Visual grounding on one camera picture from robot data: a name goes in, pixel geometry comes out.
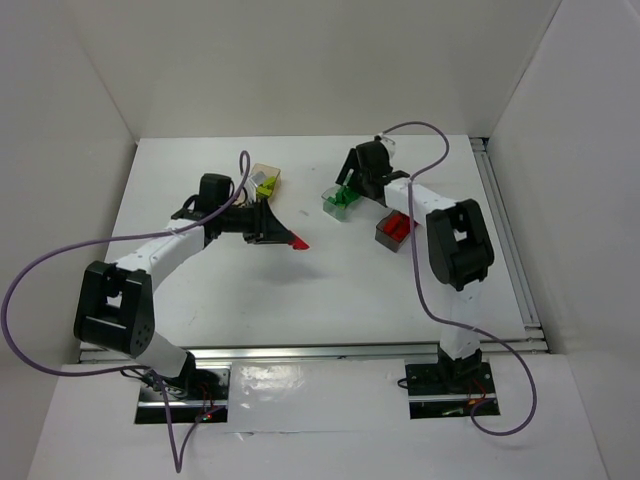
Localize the green curved brick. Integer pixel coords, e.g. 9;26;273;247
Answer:
327;185;361;210

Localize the red flower lego block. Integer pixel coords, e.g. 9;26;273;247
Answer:
289;235;309;251

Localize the lime long lego brick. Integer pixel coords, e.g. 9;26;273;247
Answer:
255;176;278;199

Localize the red sloped lego brick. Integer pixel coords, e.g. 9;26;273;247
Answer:
383;212;410;243

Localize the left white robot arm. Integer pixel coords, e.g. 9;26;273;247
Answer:
74;174;308;398

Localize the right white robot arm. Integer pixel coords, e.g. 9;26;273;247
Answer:
334;136;495;393

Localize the clear transparent container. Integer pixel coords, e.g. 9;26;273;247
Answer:
321;185;362;222

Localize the orange transparent container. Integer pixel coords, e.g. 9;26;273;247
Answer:
235;163;281;205

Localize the dark grey transparent container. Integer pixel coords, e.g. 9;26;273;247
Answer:
375;210;410;253

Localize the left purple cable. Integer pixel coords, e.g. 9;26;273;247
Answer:
1;149;251;474

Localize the aluminium rail right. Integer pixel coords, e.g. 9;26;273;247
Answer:
469;137;551;354

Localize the aluminium rail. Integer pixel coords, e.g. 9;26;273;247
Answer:
79;338;549;364
469;137;551;354

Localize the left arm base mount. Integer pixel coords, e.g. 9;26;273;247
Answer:
134;367;231;425

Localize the aluminium rail front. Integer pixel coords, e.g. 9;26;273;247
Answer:
79;338;549;364

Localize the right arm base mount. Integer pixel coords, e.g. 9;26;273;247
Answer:
396;362;500;420

